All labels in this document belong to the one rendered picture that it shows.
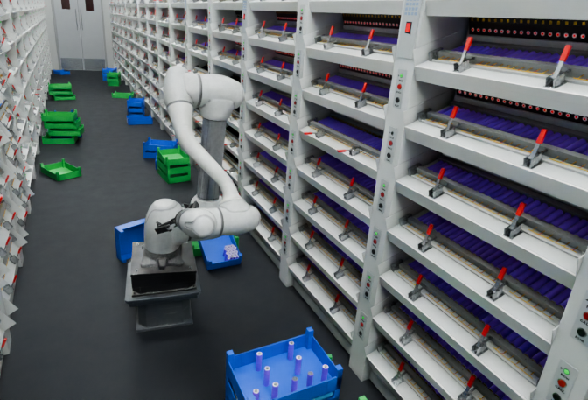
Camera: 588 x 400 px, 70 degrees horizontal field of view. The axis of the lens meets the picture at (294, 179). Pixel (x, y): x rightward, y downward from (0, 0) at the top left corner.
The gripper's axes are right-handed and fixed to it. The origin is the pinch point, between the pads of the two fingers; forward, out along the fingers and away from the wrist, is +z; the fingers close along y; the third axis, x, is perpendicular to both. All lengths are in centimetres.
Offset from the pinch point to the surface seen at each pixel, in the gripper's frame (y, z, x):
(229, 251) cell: -24, 52, 48
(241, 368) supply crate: 18, -56, 41
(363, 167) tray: -58, -56, 13
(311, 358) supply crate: -1, -62, 53
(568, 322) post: -37, -128, 43
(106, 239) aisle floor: 24, 109, 13
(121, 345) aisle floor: 46, 16, 38
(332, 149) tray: -63, -36, 7
